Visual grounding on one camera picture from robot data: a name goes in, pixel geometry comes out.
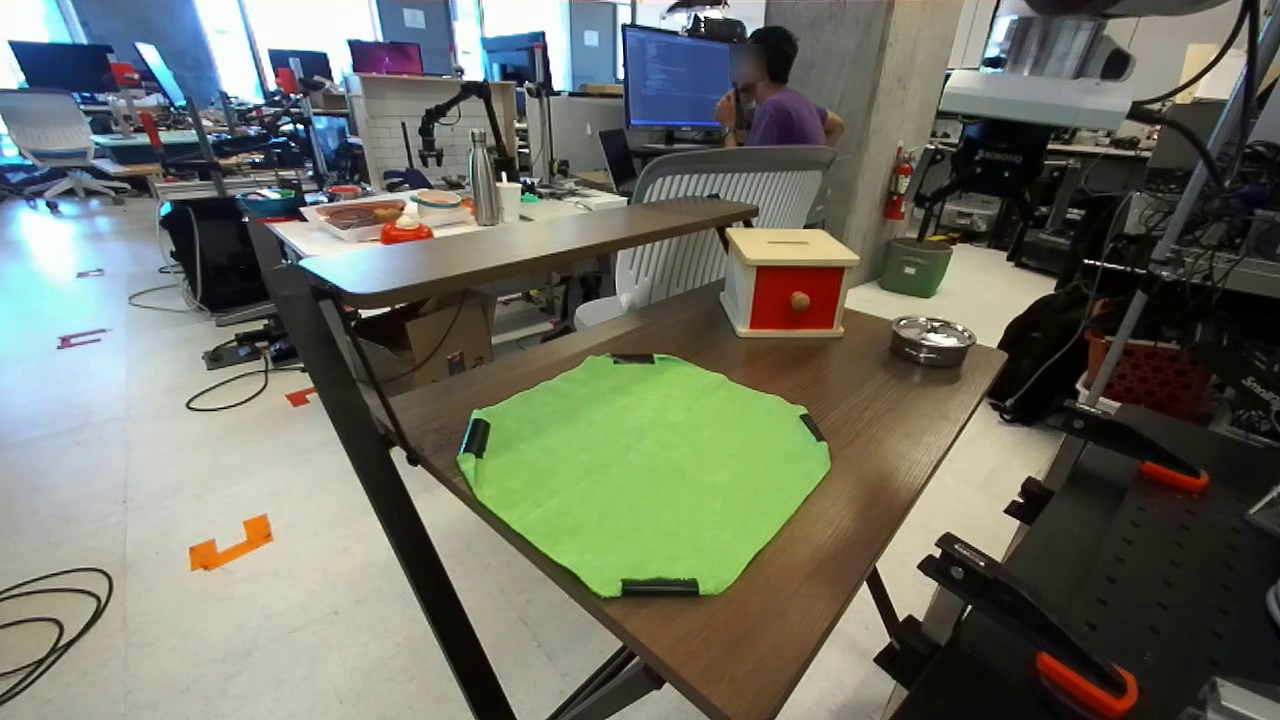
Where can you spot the red plastic crate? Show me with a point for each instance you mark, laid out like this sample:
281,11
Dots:
1146,379

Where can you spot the black bin under desk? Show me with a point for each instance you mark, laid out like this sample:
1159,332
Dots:
212,252

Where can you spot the monitor with pink screen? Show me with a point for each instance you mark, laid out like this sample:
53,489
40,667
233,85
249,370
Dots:
385,57

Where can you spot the small distant monitor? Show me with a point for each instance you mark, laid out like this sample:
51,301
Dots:
302,66

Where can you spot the white rolling office chair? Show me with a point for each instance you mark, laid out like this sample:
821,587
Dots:
53,135

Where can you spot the wooden box with red drawer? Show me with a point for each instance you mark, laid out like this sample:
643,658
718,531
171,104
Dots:
785,297

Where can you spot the brown raised desk shelf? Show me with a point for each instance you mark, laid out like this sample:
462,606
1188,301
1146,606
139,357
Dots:
534,245

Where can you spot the black bag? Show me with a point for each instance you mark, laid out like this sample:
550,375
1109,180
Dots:
1045,362

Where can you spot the white cup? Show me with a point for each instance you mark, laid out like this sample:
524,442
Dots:
509,202

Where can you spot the white slatted chair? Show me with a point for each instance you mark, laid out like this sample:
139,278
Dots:
785,187

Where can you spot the person in purple shirt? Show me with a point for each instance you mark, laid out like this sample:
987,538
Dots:
785,116

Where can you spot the steel water bottle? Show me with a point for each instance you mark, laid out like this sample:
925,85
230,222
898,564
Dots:
487,180

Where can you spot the green storage bin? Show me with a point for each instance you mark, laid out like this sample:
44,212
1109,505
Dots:
917,267

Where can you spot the brown cardboard box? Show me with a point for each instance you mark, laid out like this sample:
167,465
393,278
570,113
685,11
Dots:
441,344

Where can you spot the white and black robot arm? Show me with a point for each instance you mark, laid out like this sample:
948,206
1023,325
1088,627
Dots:
1025,96

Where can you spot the green cloth mat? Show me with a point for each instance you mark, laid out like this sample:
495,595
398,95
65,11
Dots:
643,465

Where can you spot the wooden desk with black frame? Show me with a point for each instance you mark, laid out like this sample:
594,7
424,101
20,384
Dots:
385,505

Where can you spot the dark monitor with purple glow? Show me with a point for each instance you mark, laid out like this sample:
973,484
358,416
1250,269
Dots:
61,66

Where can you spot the large computer monitor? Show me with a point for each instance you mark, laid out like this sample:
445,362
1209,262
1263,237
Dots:
672,83

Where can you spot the small orange object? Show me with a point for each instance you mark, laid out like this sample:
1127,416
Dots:
406,234

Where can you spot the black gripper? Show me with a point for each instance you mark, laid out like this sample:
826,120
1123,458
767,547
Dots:
1003,167

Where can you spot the black perforated base board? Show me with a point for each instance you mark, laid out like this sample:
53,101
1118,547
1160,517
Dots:
1173,587

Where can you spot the monitor with blue screen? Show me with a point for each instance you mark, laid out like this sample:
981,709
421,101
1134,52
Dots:
512,63

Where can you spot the orange floor tape marker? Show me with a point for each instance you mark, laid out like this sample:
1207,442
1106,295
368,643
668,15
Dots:
230,547

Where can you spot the tray with plates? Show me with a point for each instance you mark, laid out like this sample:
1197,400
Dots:
360,210

